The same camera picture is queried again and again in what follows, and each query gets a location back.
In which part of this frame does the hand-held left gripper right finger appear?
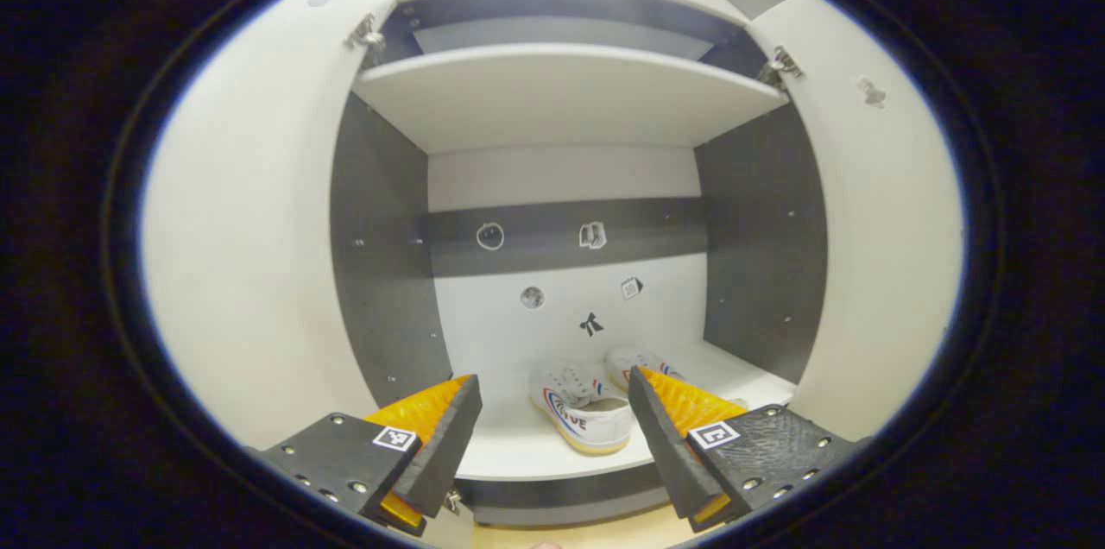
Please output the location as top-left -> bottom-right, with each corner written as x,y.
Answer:
627,365 -> 866,533

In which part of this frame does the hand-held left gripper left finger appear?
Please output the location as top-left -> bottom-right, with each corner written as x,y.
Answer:
246,374 -> 484,537

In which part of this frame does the white canvas shoe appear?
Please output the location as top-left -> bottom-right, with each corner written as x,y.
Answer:
529,362 -> 635,456
604,347 -> 691,394

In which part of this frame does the white grey shoe cabinet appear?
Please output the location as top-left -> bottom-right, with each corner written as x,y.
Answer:
330,0 -> 828,528

